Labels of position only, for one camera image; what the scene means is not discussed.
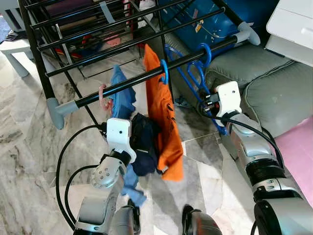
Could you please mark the blue hard suitcase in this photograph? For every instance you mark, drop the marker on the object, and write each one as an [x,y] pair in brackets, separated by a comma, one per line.
[234,19]

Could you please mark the yellow luggage tag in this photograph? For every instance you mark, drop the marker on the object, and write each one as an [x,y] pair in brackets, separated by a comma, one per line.
[198,27]

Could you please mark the orange shirt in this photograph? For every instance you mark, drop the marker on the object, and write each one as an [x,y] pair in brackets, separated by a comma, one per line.
[164,127]

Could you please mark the blue shirt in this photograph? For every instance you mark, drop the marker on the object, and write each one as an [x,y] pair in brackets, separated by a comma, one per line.
[122,93]

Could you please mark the purple storage bag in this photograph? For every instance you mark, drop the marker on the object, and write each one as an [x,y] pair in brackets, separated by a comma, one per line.
[73,6]

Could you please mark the white drawer cabinet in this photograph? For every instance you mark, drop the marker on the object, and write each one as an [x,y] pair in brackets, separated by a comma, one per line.
[293,29]

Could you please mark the pink foam mat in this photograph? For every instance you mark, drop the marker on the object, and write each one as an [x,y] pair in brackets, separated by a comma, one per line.
[298,156]

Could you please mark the silver black robot leg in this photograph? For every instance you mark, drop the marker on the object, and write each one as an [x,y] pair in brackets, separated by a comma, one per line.
[203,225]
[124,223]

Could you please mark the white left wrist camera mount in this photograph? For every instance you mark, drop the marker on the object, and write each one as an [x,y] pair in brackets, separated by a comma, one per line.
[120,134]

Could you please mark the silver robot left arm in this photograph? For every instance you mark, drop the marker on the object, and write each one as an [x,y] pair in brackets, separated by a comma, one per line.
[105,174]

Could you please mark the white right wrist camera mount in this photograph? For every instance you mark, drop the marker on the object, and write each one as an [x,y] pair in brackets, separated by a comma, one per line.
[230,98]

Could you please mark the pink plastic hanger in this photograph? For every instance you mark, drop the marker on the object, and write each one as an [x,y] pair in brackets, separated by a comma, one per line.
[101,98]

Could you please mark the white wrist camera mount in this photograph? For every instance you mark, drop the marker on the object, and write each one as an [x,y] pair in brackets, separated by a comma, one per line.
[120,134]
[230,98]

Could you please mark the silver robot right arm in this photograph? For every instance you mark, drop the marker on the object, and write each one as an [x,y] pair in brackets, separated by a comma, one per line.
[249,147]

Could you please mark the silver black robot right leg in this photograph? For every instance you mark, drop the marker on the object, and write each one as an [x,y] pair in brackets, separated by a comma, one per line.
[203,225]

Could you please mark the grey leather sofa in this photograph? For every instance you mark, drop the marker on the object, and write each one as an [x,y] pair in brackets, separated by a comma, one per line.
[274,93]

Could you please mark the black metal drying rack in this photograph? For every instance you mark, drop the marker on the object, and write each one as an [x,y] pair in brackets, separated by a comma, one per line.
[122,85]

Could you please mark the navy blue garment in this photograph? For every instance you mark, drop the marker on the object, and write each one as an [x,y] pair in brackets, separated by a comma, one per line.
[144,147]

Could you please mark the silver black robot left leg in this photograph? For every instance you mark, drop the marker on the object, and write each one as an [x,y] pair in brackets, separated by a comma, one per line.
[124,223]

